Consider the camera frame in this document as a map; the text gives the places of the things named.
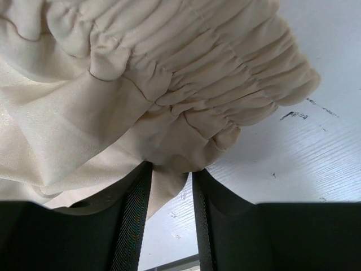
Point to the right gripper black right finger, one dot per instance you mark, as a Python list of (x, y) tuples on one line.
[(234, 234)]

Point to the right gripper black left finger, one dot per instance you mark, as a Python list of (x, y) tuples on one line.
[(101, 232)]

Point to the beige trousers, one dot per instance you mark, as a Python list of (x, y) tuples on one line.
[(90, 89)]

